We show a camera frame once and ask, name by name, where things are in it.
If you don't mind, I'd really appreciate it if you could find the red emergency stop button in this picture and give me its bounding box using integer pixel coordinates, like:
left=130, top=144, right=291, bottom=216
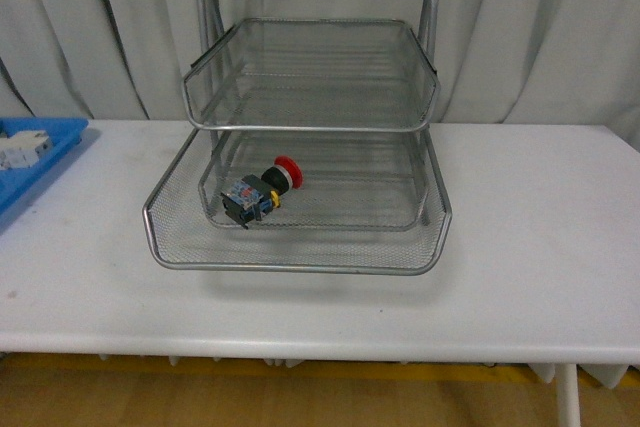
left=221, top=156, right=303, bottom=229

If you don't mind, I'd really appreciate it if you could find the silver mesh tiered rack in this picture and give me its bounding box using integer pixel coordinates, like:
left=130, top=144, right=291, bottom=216
left=143, top=0, right=452, bottom=276

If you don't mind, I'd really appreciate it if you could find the white curtain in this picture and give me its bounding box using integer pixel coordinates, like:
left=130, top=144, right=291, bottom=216
left=1, top=0, right=639, bottom=143

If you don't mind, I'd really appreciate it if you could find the blue plastic tray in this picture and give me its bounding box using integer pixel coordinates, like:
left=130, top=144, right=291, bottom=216
left=1, top=117, right=88, bottom=231

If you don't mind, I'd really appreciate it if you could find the white circuit breaker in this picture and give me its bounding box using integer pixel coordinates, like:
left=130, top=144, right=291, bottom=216
left=1, top=130, right=53, bottom=170

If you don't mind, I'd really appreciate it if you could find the white table leg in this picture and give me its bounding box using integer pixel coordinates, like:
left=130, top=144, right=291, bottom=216
left=556, top=364, right=581, bottom=427

